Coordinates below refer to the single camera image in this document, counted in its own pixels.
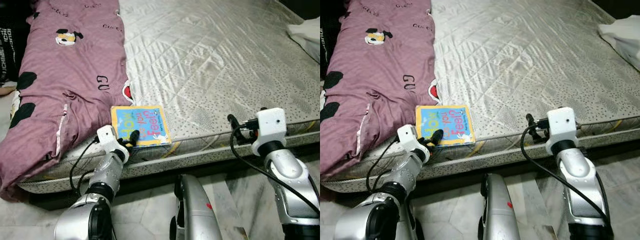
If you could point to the pink cartoon print blanket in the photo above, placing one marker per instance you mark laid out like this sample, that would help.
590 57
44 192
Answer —
65 90
375 90

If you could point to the white pillow with tree print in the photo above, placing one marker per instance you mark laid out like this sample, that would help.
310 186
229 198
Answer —
622 42
307 37

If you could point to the person's bare foot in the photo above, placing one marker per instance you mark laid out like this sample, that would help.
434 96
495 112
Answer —
6 91

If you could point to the black cloth with white lettering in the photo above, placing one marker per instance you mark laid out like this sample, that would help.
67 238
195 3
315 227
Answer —
327 45
7 50

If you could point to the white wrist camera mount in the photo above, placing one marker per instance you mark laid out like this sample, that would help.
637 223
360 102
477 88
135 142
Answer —
270 125
407 136
561 125
106 136

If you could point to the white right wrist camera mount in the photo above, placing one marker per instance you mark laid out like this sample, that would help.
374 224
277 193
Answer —
270 125
561 125

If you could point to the beige quilted mattress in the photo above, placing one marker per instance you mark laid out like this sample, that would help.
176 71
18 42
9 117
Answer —
525 60
210 60

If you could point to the colourful children's book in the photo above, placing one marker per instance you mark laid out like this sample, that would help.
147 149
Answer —
145 122
450 122

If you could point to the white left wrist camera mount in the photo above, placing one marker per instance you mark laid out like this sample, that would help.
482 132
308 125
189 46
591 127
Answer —
106 136
407 136

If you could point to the grey bed base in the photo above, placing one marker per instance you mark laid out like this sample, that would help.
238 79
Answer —
210 156
500 154

